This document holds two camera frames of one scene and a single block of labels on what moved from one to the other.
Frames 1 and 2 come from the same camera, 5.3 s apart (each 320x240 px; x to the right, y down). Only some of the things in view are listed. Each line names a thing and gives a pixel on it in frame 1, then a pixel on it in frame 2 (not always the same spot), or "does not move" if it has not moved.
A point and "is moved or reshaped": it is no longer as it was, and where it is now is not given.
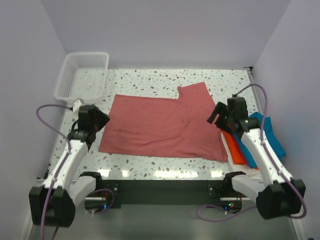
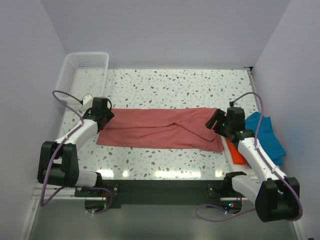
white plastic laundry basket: (82, 76) does not move
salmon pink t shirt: (174, 128) is moved or reshaped
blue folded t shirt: (268, 132) does not move
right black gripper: (220, 109) -> (218, 116)
